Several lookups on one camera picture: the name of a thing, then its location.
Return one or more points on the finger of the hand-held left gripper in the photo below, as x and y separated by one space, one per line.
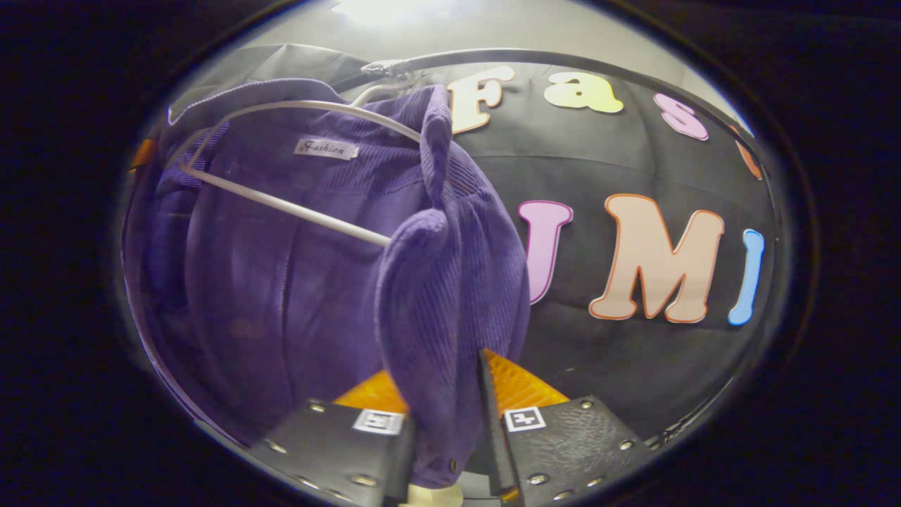
143 153

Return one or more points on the white clothes hanger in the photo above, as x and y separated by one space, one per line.
281 204

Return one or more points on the ceiling light panel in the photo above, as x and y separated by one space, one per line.
394 8

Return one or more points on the black clothes rack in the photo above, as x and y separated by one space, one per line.
507 52

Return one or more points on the cream laundry hamper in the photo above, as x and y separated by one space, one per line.
433 496

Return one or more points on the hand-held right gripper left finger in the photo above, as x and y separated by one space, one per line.
338 443

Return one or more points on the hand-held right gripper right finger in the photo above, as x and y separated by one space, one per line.
489 422

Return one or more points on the black backdrop cloth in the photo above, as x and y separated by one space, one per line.
633 366

